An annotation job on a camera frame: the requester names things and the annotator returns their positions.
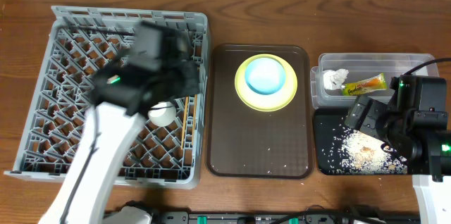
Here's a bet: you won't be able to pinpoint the white plastic cup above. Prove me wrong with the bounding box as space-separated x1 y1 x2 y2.
148 101 176 127

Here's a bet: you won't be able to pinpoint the yellow orange snack wrapper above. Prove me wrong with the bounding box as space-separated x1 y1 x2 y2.
341 73 388 96

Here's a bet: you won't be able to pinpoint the white tissue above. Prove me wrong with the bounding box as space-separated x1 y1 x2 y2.
323 69 349 90

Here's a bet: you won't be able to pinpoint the light blue plastic bowl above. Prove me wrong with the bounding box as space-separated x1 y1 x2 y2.
245 58 286 95

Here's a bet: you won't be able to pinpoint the yellow plastic plate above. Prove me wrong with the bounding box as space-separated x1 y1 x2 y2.
234 54 297 112

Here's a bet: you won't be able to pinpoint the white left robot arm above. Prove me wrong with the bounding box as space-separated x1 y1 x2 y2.
39 21 200 223

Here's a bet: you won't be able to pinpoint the clear plastic bin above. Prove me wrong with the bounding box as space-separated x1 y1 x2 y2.
310 53 434 109

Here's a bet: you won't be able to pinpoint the grey plastic dish rack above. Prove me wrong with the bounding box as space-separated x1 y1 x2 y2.
7 6 211 189

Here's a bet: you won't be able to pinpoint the scattered rice food scraps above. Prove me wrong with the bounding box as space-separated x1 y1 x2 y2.
319 125 407 175

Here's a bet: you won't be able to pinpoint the black plastic tray bin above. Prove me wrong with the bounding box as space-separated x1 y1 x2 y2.
312 106 421 176

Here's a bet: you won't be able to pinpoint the brown serving tray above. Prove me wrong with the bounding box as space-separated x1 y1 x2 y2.
206 44 314 179

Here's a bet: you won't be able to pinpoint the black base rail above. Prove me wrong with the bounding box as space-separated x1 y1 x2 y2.
105 201 420 224

